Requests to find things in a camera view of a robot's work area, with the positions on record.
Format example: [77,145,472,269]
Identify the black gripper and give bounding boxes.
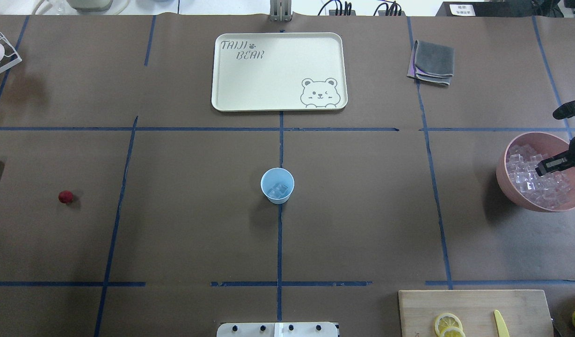
[535,137,575,176]

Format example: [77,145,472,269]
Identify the clear ice cube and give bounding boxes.
[267,188,281,198]
[273,183,289,198]

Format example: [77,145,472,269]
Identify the red strawberry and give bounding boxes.
[58,190,74,205]

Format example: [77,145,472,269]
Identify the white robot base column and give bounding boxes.
[216,322,340,337]

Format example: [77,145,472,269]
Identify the pink bowl of ice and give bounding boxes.
[495,132,575,212]

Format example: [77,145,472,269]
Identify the light blue plastic cup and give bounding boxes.
[260,167,295,205]

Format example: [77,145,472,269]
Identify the wooden cutting board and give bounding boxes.
[398,289,554,337]

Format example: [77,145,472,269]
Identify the grey folded cloth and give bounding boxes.
[407,40,455,86]

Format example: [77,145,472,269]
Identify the yellow plastic knife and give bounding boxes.
[493,309,510,337]

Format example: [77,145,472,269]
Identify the lemon slices row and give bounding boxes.
[434,312,466,337]

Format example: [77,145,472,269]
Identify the cream bear serving tray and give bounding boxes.
[211,32,349,112]

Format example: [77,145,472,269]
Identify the aluminium frame post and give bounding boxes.
[269,0,293,22]

